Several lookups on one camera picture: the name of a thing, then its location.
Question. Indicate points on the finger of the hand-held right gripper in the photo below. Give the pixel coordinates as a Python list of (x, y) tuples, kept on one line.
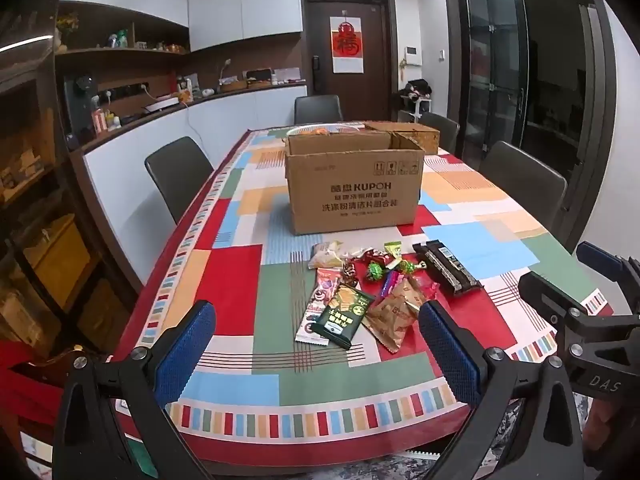
[(597, 257), (550, 295)]

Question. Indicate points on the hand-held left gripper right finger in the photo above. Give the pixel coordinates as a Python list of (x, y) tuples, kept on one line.
[(450, 355)]

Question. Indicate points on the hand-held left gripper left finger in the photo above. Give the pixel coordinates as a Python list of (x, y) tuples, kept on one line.
[(185, 345)]

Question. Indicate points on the black chocolate bar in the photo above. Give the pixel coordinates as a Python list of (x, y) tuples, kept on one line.
[(440, 272), (452, 260)]

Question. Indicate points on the dark green snack packet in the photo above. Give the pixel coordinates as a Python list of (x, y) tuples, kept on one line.
[(345, 317)]

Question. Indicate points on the green candy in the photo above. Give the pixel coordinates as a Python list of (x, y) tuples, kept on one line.
[(374, 272)]

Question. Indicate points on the long pink snack packet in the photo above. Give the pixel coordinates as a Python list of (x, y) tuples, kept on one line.
[(320, 290)]

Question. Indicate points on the pale yellow bread packet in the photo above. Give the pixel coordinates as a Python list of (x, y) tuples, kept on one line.
[(325, 257)]

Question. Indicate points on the brown cardboard box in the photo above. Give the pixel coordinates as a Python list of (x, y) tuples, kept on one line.
[(350, 195)]

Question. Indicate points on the person's right hand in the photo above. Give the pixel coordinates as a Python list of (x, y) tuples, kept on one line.
[(612, 430)]

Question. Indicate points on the brown paper snack packet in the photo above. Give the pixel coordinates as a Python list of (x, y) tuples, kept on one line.
[(392, 315)]

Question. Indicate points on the dark grey dining chair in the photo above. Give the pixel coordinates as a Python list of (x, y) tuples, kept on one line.
[(177, 175), (317, 108), (525, 185), (442, 130)]

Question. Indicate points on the green triangular snack packet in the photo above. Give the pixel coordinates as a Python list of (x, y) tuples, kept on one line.
[(393, 249)]

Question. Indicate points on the red wrapped candy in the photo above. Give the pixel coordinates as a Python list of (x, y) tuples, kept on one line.
[(374, 258)]

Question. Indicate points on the brown wrapped candy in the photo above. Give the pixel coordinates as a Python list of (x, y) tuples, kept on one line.
[(349, 270)]

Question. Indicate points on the dark sliding glass door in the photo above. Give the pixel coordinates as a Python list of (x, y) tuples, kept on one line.
[(565, 110)]

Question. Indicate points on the red wooden chair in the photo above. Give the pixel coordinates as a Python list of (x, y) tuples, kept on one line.
[(30, 395)]

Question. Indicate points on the wooden display cabinet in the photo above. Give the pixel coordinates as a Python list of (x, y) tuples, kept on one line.
[(45, 210)]

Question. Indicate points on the woven wicker box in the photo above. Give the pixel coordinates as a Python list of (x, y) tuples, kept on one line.
[(420, 137)]

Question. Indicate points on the dark framed glass door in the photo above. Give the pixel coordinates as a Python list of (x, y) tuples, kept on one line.
[(500, 60)]

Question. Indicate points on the white shelf rack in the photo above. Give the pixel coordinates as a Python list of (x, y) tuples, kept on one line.
[(417, 110)]

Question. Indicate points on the white counter cabinets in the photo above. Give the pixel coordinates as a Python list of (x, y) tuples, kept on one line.
[(225, 115)]

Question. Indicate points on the flat white tray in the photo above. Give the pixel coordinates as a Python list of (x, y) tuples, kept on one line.
[(160, 105)]

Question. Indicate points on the pile of dark clothes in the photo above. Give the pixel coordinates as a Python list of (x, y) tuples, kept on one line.
[(415, 89)]

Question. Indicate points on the small orange countertop item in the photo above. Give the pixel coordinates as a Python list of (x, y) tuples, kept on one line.
[(183, 95)]

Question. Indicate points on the white plastic fruit basket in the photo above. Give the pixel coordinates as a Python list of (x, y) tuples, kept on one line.
[(345, 127)]

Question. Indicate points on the pile of oranges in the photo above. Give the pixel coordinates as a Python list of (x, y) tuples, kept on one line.
[(320, 131)]

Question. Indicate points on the shallow wicker tray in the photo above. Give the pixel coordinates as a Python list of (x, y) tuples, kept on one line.
[(232, 86)]

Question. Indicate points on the white desk lamp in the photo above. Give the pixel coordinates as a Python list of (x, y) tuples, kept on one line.
[(226, 67)]

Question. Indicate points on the dark brown door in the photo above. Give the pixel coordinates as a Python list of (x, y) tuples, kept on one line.
[(375, 60)]

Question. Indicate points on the black door lock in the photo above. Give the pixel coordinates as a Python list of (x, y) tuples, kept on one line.
[(316, 70)]

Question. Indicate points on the red and white door poster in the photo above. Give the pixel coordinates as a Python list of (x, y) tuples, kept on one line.
[(345, 42)]

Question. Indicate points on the white wall intercom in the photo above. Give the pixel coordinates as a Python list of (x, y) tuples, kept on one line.
[(413, 55)]

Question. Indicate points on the wooden wall shelf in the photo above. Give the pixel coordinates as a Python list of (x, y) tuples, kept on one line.
[(120, 50)]

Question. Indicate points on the white wall cabinets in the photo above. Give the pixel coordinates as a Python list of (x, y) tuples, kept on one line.
[(240, 5)]

